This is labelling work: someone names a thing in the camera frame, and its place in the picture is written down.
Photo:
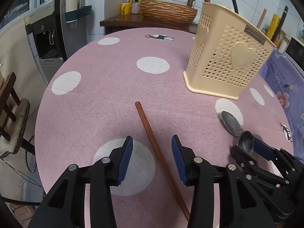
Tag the dark wooden counter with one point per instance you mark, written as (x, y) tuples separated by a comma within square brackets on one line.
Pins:
[(121, 22)]

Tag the cream plastic utensil holder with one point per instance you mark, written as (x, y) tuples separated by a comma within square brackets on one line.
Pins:
[(228, 52)]

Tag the woven basin sink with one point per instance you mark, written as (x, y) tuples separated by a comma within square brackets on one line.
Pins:
[(167, 12)]

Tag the wooden stool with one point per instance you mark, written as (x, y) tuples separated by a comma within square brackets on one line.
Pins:
[(17, 112)]

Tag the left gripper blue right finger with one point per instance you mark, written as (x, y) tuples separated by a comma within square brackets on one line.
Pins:
[(240, 205)]

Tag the yellow mug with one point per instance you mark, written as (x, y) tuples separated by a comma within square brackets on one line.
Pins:
[(126, 8)]

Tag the pink polka dot tablecloth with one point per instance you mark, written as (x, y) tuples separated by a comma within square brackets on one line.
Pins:
[(89, 108)]

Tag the white microwave oven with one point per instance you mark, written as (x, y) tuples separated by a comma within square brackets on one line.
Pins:
[(295, 50)]

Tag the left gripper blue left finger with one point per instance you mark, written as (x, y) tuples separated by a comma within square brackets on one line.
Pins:
[(64, 204)]

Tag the water dispenser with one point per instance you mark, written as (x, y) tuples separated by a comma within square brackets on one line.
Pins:
[(57, 34)]

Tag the yellow roll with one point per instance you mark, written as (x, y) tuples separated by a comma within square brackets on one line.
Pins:
[(273, 26)]

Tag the steel spoon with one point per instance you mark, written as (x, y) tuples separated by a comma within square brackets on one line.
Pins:
[(231, 123), (246, 142)]

